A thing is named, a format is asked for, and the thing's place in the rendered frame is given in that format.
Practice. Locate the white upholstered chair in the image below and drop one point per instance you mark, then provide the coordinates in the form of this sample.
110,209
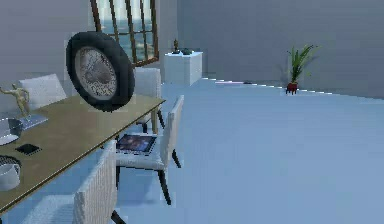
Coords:
43,90
148,83
96,190
163,140

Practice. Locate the white cabinet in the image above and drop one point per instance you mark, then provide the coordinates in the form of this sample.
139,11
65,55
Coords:
182,68

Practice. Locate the dark green dish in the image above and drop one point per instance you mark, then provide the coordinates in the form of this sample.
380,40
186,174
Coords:
186,51

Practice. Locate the dark blue laptop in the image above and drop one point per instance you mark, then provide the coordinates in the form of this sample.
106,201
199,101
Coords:
136,144

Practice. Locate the small dark statuette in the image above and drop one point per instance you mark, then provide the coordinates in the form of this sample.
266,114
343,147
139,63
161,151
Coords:
175,46

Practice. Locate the brown framed window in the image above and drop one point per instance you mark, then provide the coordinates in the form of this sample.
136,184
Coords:
128,26

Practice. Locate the green plant in red pot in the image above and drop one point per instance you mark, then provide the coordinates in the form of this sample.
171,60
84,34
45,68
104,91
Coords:
296,66

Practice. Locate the brown wooden table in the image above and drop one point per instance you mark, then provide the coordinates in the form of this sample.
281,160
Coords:
76,130

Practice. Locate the black square coaster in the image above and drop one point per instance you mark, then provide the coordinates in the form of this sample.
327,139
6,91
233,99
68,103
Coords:
28,149

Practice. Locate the golden figure statue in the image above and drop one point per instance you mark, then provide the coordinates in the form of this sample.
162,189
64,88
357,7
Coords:
20,100

